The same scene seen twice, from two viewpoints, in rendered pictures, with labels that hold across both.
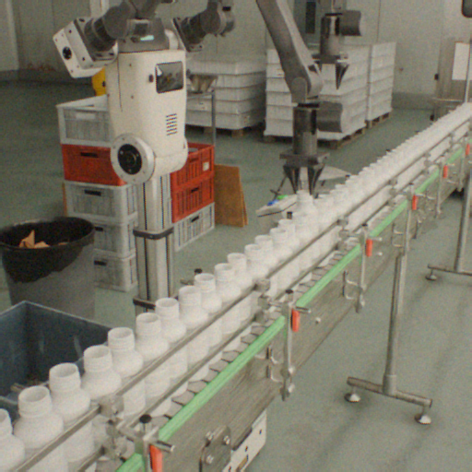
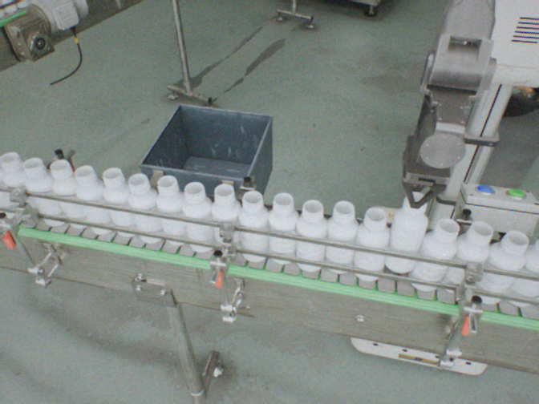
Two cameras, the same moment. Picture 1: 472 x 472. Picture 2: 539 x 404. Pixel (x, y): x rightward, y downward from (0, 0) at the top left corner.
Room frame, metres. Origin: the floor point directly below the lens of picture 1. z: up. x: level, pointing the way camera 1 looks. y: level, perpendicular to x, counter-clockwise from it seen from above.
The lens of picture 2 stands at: (1.03, -0.63, 1.77)
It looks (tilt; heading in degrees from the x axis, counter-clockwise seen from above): 44 degrees down; 74
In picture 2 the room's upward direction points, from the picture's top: 1 degrees counter-clockwise
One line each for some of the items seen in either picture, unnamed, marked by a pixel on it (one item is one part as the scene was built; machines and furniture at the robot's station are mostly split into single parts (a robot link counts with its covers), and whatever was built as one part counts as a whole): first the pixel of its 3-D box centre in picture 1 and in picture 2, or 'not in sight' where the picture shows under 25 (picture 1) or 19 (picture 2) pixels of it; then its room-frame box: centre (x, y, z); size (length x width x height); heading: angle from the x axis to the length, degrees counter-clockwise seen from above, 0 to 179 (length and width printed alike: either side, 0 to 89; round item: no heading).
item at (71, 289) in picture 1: (53, 292); (505, 131); (2.75, 0.89, 0.32); 0.45 x 0.45 x 0.64
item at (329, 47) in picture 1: (329, 48); not in sight; (1.90, -0.27, 1.51); 0.10 x 0.07 x 0.07; 61
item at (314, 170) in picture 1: (306, 175); (420, 182); (1.42, -0.16, 1.25); 0.07 x 0.07 x 0.09; 61
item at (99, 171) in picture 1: (118, 154); not in sight; (3.79, 0.73, 0.78); 0.61 x 0.41 x 0.22; 157
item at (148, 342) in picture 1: (150, 364); (95, 200); (0.86, 0.14, 1.08); 0.06 x 0.06 x 0.17
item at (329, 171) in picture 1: (308, 193); not in sight; (4.89, -0.59, 0.21); 0.61 x 0.47 x 0.41; 24
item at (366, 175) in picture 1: (362, 200); not in sight; (1.77, -0.38, 1.08); 0.06 x 0.06 x 0.17
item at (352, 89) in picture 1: (318, 93); not in sight; (8.33, -1.08, 0.59); 1.24 x 1.03 x 1.17; 153
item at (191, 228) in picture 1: (172, 222); not in sight; (4.44, 0.48, 0.11); 0.61 x 0.41 x 0.22; 154
